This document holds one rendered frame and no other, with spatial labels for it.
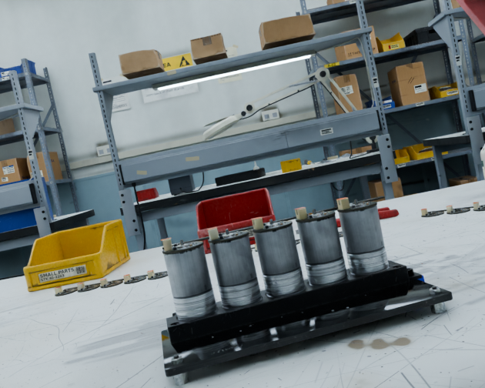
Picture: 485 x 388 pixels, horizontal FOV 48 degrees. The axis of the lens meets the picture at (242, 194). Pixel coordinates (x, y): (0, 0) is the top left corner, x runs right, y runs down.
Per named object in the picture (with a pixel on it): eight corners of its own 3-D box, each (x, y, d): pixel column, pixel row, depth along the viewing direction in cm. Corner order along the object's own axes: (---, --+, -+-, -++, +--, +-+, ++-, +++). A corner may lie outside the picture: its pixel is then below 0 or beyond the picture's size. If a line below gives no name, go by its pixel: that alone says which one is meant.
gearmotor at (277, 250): (312, 303, 32) (296, 221, 32) (274, 314, 32) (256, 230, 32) (301, 295, 35) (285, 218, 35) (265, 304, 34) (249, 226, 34)
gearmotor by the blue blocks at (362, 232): (398, 281, 33) (382, 200, 33) (361, 291, 33) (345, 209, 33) (381, 274, 36) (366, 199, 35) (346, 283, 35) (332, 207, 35)
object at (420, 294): (396, 286, 37) (393, 269, 37) (456, 311, 30) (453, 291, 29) (164, 347, 34) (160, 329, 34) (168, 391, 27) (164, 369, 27)
